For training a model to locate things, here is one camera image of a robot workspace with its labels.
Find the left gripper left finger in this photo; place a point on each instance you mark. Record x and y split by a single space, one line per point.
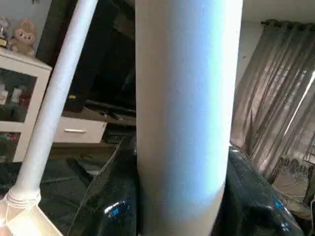
108 201

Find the white plastic table leg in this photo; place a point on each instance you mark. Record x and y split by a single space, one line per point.
187 108
49 108

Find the white glass door cabinet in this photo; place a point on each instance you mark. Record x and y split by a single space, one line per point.
17 98

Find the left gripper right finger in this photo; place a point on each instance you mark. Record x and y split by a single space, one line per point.
256 201

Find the white plastic table top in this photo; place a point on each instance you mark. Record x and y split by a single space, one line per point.
22 221

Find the white drawer unit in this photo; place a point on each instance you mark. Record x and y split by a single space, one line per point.
78 132

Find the black work mat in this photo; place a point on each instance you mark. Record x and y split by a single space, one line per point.
64 182

